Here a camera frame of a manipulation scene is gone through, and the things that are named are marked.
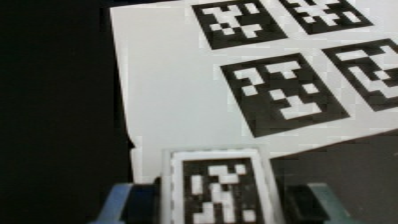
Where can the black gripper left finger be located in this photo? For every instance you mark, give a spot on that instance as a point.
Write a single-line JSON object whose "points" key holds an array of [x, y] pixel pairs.
{"points": [[132, 205]]}

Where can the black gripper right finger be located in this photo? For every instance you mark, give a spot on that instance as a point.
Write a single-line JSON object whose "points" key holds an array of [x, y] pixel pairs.
{"points": [[311, 205]]}

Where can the white flat base plate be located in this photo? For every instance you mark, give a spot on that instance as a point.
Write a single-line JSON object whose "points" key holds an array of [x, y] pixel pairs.
{"points": [[255, 72]]}

